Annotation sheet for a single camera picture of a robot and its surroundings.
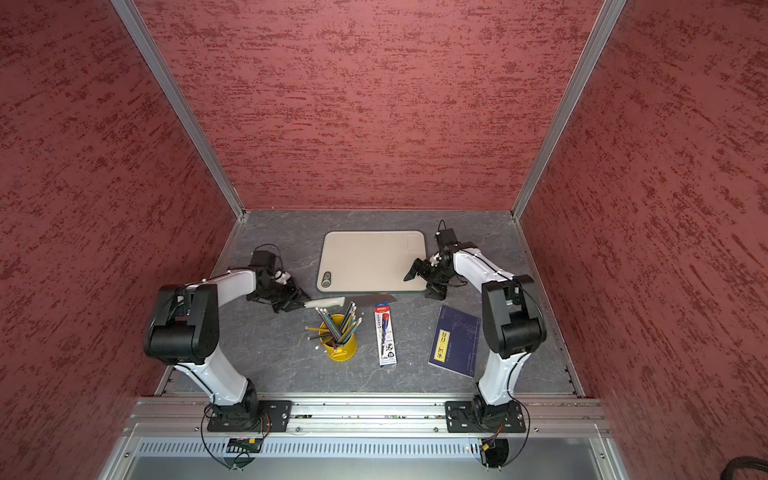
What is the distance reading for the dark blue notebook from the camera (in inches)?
32.7

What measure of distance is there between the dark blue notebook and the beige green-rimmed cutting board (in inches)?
5.4

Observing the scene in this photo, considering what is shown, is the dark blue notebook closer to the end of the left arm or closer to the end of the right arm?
the end of the right arm

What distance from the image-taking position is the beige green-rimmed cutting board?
0.99 meters

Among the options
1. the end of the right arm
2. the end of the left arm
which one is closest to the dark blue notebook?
the end of the right arm
